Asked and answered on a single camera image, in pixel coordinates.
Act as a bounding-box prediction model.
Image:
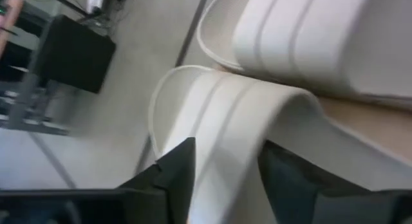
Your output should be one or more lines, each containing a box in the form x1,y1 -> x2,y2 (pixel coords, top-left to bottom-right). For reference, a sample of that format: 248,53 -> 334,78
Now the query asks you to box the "person's hand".
0,0 -> 24,57

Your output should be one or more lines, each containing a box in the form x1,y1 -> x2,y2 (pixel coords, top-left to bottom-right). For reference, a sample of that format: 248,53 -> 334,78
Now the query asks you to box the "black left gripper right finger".
257,140 -> 370,224

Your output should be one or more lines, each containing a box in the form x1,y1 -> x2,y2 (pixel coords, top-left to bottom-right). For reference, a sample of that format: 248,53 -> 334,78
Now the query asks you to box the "grey rubber slide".
196,0 -> 412,111
147,64 -> 412,224

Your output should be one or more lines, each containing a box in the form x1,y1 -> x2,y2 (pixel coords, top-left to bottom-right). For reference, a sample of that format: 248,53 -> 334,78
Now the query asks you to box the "grey metal desk frame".
0,1 -> 78,136

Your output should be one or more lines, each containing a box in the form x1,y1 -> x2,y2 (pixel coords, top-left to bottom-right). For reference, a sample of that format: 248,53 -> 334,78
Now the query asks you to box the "black box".
33,14 -> 117,95

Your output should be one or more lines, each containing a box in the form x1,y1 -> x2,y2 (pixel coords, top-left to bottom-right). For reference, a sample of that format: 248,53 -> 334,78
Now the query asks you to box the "white object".
85,0 -> 106,15

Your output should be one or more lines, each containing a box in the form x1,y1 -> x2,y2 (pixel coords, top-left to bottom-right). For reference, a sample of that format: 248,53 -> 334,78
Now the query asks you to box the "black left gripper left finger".
118,136 -> 197,224

